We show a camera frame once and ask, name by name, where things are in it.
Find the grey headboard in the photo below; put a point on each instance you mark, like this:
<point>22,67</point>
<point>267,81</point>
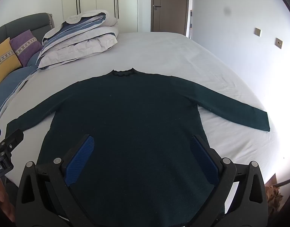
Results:
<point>24,23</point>

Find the person's left hand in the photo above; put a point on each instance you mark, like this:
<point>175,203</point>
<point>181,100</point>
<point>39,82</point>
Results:
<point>2,198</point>

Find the bed with white sheet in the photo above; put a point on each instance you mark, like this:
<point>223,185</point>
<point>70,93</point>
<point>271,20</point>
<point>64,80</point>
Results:
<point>170,52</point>

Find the dark green sweater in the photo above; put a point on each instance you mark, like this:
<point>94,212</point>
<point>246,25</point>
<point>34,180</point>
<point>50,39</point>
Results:
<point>135,123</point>

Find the yellow cushion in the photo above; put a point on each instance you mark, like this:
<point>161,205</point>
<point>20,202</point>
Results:
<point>4,60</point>

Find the white pillows with striped cover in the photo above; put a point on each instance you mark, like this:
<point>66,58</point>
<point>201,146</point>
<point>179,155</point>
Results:
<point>76,42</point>

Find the brown crumpled object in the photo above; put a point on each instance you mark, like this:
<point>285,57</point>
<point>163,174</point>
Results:
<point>273,198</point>

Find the blue pillow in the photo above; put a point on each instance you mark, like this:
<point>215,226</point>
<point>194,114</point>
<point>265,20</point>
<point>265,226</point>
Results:
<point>10,87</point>

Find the brown door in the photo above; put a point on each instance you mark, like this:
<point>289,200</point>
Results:
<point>169,7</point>

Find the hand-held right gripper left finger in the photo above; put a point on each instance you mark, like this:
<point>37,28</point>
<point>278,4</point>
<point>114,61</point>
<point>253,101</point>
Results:
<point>80,157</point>

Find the brass wall socket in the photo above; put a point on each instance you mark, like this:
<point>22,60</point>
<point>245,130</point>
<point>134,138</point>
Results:
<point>257,32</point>
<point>279,43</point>

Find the purple cushion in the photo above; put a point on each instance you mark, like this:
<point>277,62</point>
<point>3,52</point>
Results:
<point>25,46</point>

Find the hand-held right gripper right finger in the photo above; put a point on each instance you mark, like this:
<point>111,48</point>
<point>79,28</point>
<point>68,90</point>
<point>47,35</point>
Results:
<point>204,157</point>

